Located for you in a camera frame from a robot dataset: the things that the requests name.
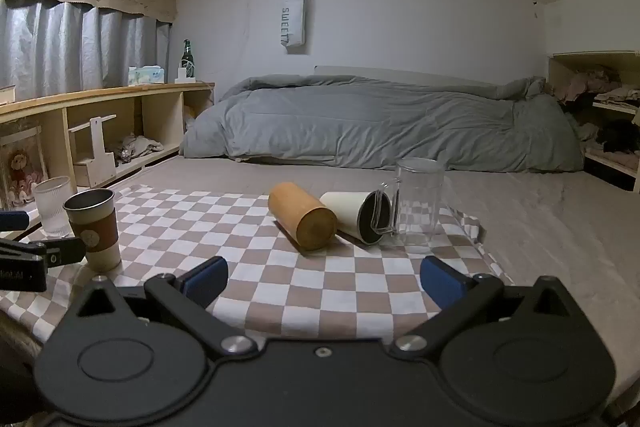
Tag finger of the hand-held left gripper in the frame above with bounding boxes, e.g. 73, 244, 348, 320
0, 210, 29, 234
0, 236, 87, 269

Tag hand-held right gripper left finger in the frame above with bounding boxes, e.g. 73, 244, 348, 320
65, 256, 258, 360

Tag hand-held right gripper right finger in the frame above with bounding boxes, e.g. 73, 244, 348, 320
390, 256, 581, 360

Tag wooden cup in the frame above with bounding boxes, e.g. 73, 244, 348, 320
267, 181, 339, 252

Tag cream cup with black inside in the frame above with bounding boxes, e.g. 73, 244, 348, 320
320, 190, 394, 246

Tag metal cup with brown sleeve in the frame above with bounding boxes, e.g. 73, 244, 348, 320
63, 188, 122, 272

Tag ribbed glass cup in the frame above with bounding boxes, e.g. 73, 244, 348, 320
33, 176, 75, 238

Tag clear glass mug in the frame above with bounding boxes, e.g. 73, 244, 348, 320
377, 158, 446, 248

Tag brown white checkered cloth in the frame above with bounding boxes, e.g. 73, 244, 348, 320
0, 184, 516, 350

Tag wooden tool caddy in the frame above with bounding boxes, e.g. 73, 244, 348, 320
68, 114, 132, 189

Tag crumpled beige cloth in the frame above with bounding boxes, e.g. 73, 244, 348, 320
116, 133, 165, 166

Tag long wooden shelf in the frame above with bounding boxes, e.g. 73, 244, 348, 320
0, 81, 216, 230

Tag grey curtain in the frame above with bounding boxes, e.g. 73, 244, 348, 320
0, 0, 174, 104

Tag grey duvet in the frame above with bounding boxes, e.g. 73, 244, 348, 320
180, 74, 587, 173

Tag tissue box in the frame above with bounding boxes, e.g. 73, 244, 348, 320
128, 65, 166, 86

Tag wooden clothes shelf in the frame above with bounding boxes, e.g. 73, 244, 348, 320
547, 51, 640, 194

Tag green glass bottle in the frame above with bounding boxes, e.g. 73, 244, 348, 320
181, 39, 196, 80

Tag black clothes pile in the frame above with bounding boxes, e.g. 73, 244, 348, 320
594, 119, 640, 156

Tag pink clothes pile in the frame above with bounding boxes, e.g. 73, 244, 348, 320
555, 65, 624, 103

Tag folded beige clothes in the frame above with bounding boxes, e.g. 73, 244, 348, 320
594, 84, 640, 104

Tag white hanging bag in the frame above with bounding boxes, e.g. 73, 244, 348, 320
276, 0, 307, 56

